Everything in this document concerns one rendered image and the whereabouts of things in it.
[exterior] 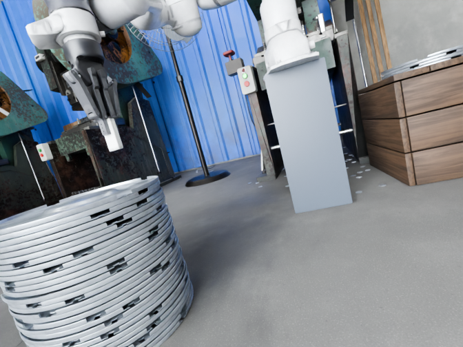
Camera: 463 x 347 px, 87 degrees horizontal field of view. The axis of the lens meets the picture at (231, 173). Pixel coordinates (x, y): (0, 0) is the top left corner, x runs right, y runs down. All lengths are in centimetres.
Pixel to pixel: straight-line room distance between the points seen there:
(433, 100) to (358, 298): 65
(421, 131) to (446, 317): 60
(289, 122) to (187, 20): 53
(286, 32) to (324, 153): 38
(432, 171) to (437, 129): 13
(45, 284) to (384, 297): 50
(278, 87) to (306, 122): 14
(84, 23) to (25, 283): 49
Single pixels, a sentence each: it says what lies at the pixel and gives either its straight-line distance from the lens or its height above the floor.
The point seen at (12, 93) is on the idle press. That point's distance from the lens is 386.
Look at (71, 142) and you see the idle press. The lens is 239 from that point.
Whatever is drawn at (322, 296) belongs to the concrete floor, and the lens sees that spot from 49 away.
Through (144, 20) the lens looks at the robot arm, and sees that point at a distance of 93.
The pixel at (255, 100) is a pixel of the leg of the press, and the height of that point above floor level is 45.
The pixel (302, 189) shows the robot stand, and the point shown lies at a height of 8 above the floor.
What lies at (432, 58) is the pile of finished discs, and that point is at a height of 37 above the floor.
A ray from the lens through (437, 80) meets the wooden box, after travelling 96.
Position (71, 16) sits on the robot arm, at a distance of 67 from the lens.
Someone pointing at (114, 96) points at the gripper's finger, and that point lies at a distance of 67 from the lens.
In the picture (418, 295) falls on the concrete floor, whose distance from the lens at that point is 50.
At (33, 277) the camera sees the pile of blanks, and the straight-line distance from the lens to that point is 45.
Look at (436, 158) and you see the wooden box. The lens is 97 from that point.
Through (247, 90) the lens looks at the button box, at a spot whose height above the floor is 51.
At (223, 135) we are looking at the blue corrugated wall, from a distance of 299.
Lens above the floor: 30
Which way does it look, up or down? 8 degrees down
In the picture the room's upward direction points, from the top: 15 degrees counter-clockwise
